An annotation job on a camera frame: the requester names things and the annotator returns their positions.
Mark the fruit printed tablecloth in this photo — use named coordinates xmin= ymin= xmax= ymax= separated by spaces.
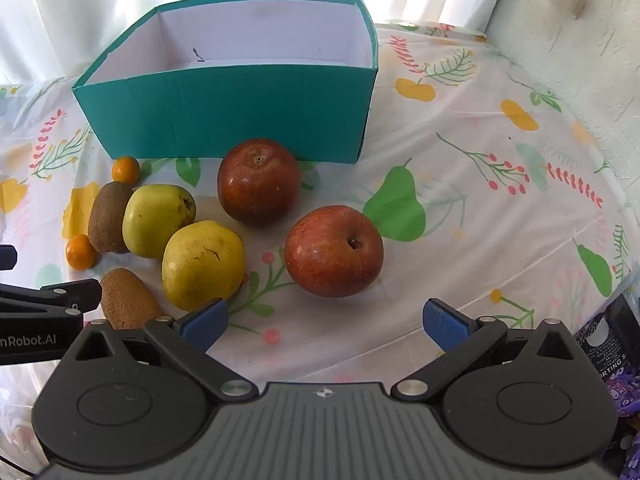
xmin=0 ymin=20 xmax=640 ymax=476

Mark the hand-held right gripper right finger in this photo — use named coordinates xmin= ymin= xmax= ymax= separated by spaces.
xmin=390 ymin=297 xmax=575 ymax=403

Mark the small orange citrus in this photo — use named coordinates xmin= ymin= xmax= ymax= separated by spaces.
xmin=66 ymin=234 xmax=97 ymax=269
xmin=111 ymin=156 xmax=141 ymax=183

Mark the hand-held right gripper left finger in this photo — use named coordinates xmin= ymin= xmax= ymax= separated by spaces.
xmin=75 ymin=297 xmax=253 ymax=403

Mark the yellow pear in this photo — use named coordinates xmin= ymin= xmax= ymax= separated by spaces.
xmin=161 ymin=220 xmax=247 ymax=312

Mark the white curtain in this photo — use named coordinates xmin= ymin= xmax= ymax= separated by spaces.
xmin=0 ymin=0 xmax=541 ymax=86

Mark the yellow lemon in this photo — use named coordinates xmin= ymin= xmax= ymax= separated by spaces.
xmin=122 ymin=184 xmax=197 ymax=259

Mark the dark red apple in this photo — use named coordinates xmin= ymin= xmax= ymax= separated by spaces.
xmin=217 ymin=138 xmax=302 ymax=226

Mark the light red apple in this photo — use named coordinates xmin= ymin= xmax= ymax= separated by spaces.
xmin=284 ymin=205 xmax=385 ymax=298

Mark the brown kiwi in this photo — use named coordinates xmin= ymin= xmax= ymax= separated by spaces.
xmin=100 ymin=268 xmax=165 ymax=331
xmin=87 ymin=181 xmax=133 ymax=254

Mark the purple printed packet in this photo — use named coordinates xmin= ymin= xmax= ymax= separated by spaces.
xmin=572 ymin=290 xmax=640 ymax=480

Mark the teal cardboard box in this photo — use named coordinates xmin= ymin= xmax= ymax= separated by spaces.
xmin=71 ymin=0 xmax=379 ymax=165

